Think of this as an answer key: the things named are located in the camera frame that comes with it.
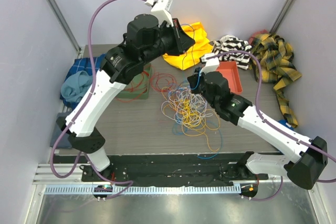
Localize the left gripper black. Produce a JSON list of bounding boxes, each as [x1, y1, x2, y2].
[[141, 18, 196, 66]]

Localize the red cable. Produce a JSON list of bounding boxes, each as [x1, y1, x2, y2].
[[115, 63, 155, 103], [151, 71, 178, 95]]

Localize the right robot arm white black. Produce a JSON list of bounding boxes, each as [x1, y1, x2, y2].
[[187, 68, 328, 190]]

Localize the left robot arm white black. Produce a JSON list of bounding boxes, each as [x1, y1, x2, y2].
[[57, 14, 195, 182]]

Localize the orange-red plastic tray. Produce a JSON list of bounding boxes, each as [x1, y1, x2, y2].
[[216, 61, 243, 94]]

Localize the black white striped cloth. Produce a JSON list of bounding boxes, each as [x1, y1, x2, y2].
[[211, 35, 252, 70]]

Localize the green plastic tray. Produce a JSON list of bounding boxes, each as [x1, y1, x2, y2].
[[116, 63, 152, 102]]

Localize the yellow black plaid cloth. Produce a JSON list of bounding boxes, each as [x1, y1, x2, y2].
[[249, 33, 302, 128]]

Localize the pink cloth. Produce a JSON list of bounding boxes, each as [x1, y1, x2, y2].
[[248, 29, 269, 45]]

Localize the bright blue cloth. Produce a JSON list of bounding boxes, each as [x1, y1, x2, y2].
[[278, 120, 294, 130]]

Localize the light blue cloth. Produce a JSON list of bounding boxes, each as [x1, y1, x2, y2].
[[60, 70, 92, 103]]

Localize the grey folded cloth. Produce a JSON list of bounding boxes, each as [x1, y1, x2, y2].
[[49, 112, 73, 150]]

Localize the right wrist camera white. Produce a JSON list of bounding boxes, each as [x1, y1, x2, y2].
[[200, 53, 219, 74]]

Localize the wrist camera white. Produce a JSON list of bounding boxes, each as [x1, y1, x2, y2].
[[145, 0, 173, 26], [200, 53, 219, 74]]

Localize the white cable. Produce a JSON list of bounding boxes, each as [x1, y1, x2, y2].
[[161, 82, 213, 127]]

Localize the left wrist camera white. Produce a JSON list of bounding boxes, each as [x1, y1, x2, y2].
[[145, 0, 173, 26]]

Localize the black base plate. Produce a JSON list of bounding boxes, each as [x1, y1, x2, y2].
[[49, 153, 268, 188]]

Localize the white slotted cable duct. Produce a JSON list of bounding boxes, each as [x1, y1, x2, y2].
[[44, 184, 241, 195]]

